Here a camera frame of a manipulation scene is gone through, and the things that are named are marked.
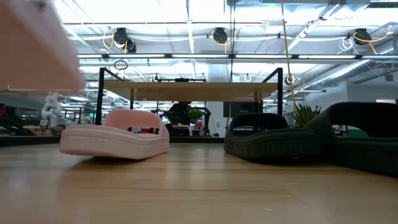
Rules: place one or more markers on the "black foam slide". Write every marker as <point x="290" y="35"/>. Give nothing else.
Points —
<point x="367" y="155"/>
<point x="267" y="143"/>

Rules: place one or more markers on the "pink foam slide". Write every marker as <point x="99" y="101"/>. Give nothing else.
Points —
<point x="109" y="143"/>
<point x="31" y="46"/>

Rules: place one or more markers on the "small green potted plant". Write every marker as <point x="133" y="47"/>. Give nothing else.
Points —
<point x="195" y="114"/>

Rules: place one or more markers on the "person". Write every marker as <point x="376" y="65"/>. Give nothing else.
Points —
<point x="180" y="115"/>

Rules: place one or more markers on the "green succulent plant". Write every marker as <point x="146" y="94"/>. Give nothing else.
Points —
<point x="303" y="116"/>

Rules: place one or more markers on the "white robot figure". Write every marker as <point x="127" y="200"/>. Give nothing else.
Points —
<point x="51" y="110"/>

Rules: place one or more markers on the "wooden shelf with black frame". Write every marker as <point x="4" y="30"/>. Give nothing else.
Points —
<point x="186" y="91"/>

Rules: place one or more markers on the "dark wall monitor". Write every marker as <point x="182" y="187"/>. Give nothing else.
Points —
<point x="242" y="109"/>

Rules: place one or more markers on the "silver ventilation duct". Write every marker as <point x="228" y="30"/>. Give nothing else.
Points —
<point x="342" y="73"/>

